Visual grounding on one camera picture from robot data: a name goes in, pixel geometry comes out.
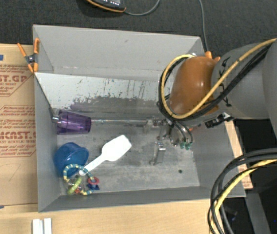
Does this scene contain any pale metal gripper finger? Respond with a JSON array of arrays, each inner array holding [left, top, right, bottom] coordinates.
[[51, 115, 154, 134], [149, 141, 166, 166]]

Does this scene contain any white plastic spatula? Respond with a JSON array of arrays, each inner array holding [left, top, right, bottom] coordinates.
[[78, 134, 133, 176]]

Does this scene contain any grey metal bin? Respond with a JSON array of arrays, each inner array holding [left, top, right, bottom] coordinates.
[[32, 24, 247, 213]]

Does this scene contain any clear purple plastic cup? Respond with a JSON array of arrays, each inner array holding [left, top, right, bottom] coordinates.
[[56, 109, 92, 135]]

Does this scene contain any blue plastic bowl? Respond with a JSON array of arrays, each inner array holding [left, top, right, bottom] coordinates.
[[53, 142, 90, 178]]

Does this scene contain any brown cardboard board, red print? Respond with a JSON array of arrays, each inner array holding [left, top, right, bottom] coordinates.
[[0, 42, 253, 211]]

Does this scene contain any black cylinder on white bracket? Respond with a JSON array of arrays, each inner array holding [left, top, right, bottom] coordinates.
[[203, 113, 235, 129]]

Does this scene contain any colourful ring rattle toy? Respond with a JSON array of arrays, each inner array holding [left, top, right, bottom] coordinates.
[[62, 163, 101, 196]]

